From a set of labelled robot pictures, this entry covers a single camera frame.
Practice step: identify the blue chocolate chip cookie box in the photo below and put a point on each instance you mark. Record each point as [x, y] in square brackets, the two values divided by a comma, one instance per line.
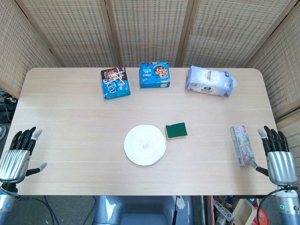
[154, 75]

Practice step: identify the white perforated metal bracket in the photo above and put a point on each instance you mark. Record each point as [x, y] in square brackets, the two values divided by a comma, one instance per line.
[181, 206]

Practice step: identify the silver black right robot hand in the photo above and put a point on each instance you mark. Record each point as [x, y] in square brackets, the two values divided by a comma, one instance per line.
[281, 166]

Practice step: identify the printed packet pile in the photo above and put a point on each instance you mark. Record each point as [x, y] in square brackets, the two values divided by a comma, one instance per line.
[222, 211]

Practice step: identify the long floral print box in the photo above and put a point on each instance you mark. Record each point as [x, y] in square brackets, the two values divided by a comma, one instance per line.
[242, 145]

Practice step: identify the orange bucket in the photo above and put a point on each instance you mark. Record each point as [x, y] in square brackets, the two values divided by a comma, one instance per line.
[262, 215]

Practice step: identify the pale blue tissue pack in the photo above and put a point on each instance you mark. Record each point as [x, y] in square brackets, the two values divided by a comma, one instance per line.
[208, 80]

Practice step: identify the white round plate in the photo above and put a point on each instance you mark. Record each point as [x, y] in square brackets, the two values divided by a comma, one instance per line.
[145, 145]

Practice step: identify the beige plastic bin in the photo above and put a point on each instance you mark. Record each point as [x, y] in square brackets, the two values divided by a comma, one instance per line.
[243, 211]

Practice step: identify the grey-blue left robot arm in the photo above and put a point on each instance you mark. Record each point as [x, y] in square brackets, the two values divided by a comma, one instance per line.
[5, 206]

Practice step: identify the woven wooden folding screen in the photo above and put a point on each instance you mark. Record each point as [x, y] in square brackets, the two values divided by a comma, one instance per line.
[150, 30]

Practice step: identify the blue chocolate stick snack box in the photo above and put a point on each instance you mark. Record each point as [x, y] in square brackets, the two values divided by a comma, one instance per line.
[115, 83]

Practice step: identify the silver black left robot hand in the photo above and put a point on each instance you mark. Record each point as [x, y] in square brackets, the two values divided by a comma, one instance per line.
[15, 161]

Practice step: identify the green yellow sponge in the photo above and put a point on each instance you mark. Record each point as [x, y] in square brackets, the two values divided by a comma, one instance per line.
[176, 130]

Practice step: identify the grey-blue robot torso base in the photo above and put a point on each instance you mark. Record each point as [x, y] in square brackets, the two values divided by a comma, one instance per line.
[140, 211]

